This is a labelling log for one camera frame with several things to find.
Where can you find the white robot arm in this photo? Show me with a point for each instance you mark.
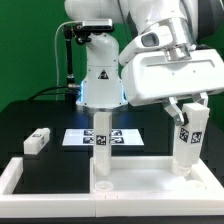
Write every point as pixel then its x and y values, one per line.
pixel 168 26

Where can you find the white U-shaped fence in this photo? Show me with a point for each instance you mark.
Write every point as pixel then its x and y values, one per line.
pixel 95 204

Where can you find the white marker base plate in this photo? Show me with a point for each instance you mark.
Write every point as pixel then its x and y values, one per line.
pixel 82 137

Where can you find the silver camera on mount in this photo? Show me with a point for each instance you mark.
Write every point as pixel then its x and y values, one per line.
pixel 98 25

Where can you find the white desk tabletop tray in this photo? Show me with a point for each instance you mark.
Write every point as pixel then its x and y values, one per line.
pixel 136 176

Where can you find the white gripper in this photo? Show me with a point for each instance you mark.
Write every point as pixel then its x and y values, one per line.
pixel 150 78

